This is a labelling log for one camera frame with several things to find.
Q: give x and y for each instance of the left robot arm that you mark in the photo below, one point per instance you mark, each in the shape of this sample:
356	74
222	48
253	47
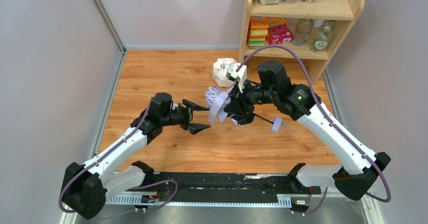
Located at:
86	187

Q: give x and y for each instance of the orange snack box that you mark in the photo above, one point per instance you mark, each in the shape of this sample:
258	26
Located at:
265	22

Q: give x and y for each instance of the clear glass bottle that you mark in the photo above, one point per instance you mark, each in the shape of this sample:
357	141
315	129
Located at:
323	36
302	31

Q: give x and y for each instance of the clear glass bottle left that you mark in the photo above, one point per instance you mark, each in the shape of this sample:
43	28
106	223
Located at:
302	31

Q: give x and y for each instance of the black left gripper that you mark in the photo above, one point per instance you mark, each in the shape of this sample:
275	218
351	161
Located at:
185	116

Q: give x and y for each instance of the white crumpled paper bag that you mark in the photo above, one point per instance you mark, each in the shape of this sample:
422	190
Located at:
220	69

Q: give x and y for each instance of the clear glass bottle right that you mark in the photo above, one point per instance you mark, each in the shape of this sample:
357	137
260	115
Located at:
323	36

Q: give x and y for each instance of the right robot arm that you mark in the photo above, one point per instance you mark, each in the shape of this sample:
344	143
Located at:
358	168

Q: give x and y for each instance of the lavender folding umbrella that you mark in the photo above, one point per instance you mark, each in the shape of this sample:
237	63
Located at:
216	100

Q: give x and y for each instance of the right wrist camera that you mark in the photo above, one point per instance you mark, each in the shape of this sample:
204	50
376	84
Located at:
237	72

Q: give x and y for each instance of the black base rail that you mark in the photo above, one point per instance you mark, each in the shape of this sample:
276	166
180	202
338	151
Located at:
225	188

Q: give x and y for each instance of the red snack box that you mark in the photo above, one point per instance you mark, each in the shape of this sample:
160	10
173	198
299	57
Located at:
279	35

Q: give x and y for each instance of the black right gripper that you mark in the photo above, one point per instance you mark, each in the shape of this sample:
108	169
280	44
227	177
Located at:
241	100

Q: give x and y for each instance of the stacked sponges pack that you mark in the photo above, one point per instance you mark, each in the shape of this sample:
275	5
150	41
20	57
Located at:
256	37

